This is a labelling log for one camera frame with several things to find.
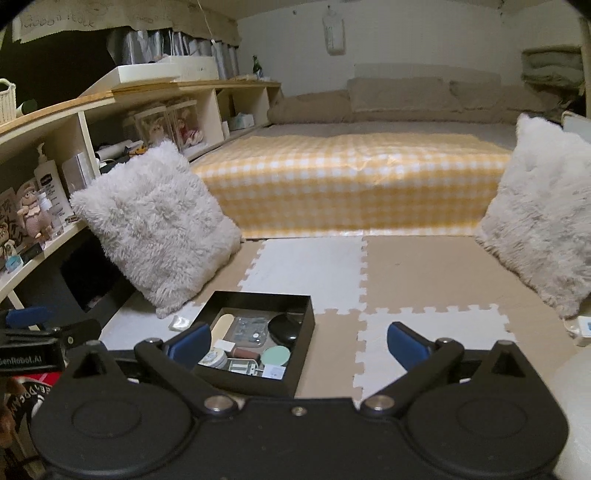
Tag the white foam mat tile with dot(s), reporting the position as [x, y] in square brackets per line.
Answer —
[304, 272]
[134, 323]
[443, 323]

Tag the black box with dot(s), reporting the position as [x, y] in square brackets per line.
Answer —
[302, 350]

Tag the red printed box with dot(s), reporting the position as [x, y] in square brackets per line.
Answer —
[41, 383]

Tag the dark glass bottle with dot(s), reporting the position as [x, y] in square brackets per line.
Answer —
[256, 69]

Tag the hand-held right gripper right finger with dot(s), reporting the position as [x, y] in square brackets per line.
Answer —
[408, 346]

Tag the wooden shelf unit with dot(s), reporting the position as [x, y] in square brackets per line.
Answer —
[138, 99]

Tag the green round disc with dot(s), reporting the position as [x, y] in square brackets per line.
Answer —
[276, 356]

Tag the yellow checked blanket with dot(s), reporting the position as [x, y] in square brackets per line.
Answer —
[346, 184]

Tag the black oval case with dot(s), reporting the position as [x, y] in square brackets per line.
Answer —
[284, 330]

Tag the white woven basket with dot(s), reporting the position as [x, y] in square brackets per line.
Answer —
[7, 101]

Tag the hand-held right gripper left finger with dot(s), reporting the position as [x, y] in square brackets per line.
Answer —
[189, 344]

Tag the tissue box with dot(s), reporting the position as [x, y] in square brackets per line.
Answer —
[241, 122]

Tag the clear doll display case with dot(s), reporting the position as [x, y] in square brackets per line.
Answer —
[150, 127]
[184, 124]

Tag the clear plastic case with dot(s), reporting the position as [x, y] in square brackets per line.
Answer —
[249, 331]

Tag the silver pleated curtain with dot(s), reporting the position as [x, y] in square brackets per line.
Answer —
[184, 50]

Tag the white hanging bag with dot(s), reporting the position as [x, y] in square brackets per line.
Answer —
[334, 32]

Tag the silver metal clip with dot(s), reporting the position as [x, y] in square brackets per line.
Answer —
[242, 368]

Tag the folded green blankets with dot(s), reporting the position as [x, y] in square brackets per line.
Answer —
[551, 67]

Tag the long beige bolster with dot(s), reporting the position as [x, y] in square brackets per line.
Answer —
[304, 108]

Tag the beige printed valance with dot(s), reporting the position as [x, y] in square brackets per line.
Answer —
[115, 16]

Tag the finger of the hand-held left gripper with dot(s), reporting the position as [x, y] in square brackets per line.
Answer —
[27, 317]
[76, 333]

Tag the white fluffy pillow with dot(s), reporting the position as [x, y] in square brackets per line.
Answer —
[540, 212]
[157, 221]

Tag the white pump lotion bottle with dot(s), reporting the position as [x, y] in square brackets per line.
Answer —
[53, 184]

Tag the white paper roll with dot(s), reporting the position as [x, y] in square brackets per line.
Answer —
[111, 151]

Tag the beige bed pillow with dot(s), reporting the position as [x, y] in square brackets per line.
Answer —
[478, 94]
[397, 92]

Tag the small doll figurine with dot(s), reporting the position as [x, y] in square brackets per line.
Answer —
[34, 212]

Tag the beige nail file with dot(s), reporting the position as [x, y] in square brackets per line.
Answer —
[223, 328]

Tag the white book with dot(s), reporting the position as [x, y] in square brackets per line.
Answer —
[78, 173]

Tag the small white box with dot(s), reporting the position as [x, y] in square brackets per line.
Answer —
[274, 372]

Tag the pink tube with white cap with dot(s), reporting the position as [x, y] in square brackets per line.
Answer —
[242, 351]

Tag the beige foam mat tile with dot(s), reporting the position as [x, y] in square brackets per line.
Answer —
[231, 272]
[438, 272]
[332, 355]

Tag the black low cabinet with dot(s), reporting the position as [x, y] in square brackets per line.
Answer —
[74, 277]

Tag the white storage box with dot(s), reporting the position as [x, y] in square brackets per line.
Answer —
[196, 69]

